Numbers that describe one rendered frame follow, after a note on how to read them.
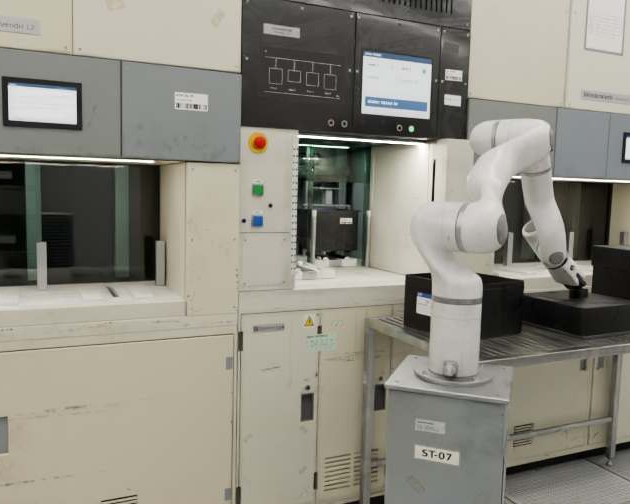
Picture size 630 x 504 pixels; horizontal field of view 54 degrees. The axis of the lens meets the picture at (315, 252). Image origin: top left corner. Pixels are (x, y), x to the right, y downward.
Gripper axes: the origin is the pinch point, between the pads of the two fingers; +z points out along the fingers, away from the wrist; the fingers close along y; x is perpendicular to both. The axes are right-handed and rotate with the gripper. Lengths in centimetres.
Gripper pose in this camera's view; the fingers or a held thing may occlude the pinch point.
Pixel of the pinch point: (577, 291)
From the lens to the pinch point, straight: 227.4
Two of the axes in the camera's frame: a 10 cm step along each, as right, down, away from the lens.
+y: -4.5, -1.0, 8.9
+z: 6.1, 6.9, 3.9
